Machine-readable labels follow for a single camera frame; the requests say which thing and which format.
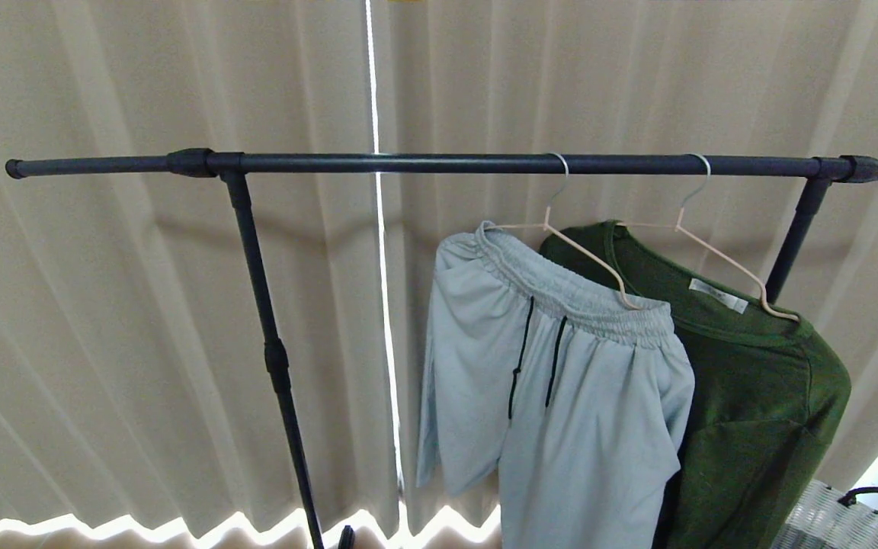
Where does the pink clothes hanger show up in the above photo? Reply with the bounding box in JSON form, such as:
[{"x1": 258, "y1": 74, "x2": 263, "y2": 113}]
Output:
[
  {"x1": 617, "y1": 153, "x2": 800, "y2": 323},
  {"x1": 483, "y1": 152, "x2": 643, "y2": 311}
]

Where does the pale grey garment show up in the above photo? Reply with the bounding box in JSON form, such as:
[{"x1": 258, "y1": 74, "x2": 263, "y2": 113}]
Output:
[{"x1": 415, "y1": 221, "x2": 696, "y2": 549}]

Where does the green printed shirt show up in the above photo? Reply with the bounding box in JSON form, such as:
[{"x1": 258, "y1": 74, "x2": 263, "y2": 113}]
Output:
[{"x1": 538, "y1": 220, "x2": 852, "y2": 549}]

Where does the black clothes rack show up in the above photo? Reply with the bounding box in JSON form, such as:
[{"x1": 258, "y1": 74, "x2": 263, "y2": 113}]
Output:
[{"x1": 5, "y1": 147, "x2": 878, "y2": 549}]

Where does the white laundry basket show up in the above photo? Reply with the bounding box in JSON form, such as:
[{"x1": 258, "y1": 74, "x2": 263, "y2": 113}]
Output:
[{"x1": 769, "y1": 479, "x2": 878, "y2": 549}]

